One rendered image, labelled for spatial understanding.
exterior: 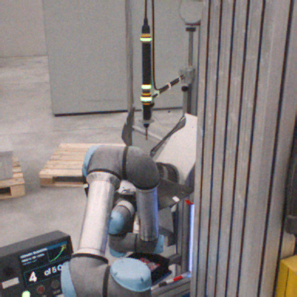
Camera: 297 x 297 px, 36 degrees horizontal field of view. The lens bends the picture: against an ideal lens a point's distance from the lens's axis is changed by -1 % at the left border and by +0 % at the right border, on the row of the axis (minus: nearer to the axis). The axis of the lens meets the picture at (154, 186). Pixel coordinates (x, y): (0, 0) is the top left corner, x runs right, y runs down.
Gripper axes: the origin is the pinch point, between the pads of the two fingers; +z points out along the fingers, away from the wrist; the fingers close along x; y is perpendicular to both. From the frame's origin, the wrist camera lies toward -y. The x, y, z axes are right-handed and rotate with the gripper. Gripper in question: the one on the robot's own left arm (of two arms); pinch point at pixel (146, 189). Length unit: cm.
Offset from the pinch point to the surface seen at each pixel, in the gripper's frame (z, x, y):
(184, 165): 36.5, 2.0, -7.4
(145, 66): 10, -52, -2
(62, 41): 469, -32, 295
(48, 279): -68, 3, 11
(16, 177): 200, 80, 223
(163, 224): 5.6, 20.1, -4.1
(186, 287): -15.6, 38.6, -19.0
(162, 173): 21.7, 1.0, -0.5
